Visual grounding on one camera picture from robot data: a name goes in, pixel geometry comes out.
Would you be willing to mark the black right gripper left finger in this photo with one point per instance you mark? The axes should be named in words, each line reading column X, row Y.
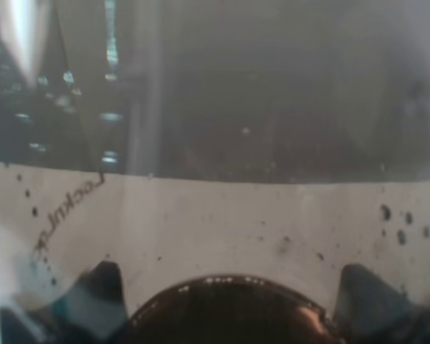
column 91, row 311

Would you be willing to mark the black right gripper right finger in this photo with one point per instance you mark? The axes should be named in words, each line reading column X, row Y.
column 368, row 310

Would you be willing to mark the smoky grey water bottle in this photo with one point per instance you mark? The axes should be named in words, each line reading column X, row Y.
column 230, row 156

